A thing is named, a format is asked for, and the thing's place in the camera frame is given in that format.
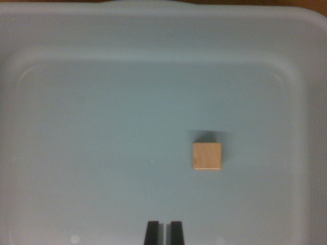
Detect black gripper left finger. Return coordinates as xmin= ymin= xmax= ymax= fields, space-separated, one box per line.
xmin=144 ymin=220 xmax=166 ymax=245

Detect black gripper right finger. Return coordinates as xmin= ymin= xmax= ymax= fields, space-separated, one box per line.
xmin=166 ymin=220 xmax=185 ymax=245

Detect wooden cube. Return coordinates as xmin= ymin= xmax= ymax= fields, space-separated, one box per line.
xmin=193 ymin=142 xmax=222 ymax=171

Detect light blue plastic bin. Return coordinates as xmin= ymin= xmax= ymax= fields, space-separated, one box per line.
xmin=0 ymin=2 xmax=327 ymax=245

